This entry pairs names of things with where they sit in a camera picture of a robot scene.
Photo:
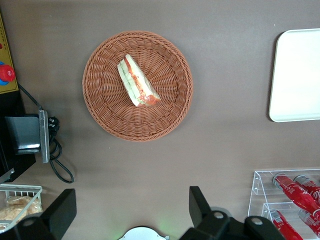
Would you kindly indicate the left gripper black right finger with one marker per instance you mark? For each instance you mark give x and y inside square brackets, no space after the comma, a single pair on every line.
[200,210]

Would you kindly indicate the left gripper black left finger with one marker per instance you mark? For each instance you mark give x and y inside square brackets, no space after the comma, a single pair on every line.
[60,212]

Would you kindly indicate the triangle sandwich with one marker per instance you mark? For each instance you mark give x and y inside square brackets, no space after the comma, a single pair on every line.
[136,80]

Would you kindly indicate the brown round wicker basket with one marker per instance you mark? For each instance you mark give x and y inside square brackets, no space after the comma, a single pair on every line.
[112,112]

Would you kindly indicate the cream plastic tray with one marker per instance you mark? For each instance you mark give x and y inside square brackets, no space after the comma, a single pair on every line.
[297,75]

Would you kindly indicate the clear bag of snacks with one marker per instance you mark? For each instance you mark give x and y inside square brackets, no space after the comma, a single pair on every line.
[15,210]

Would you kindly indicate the clear acrylic can rack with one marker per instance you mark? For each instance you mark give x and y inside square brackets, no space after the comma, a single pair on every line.
[257,182]

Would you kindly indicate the red cola can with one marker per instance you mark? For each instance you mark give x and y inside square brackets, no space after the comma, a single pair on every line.
[293,193]
[308,185]
[311,221]
[283,226]

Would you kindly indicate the black metal box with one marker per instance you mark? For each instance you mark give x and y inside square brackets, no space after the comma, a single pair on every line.
[23,132]

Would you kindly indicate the red emergency stop button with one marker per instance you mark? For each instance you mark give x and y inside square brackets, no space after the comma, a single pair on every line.
[6,73]

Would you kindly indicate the black base frame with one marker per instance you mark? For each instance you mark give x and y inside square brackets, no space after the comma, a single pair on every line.
[10,165]

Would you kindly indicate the grey metal bracket plate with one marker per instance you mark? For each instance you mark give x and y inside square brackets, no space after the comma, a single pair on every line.
[43,137]

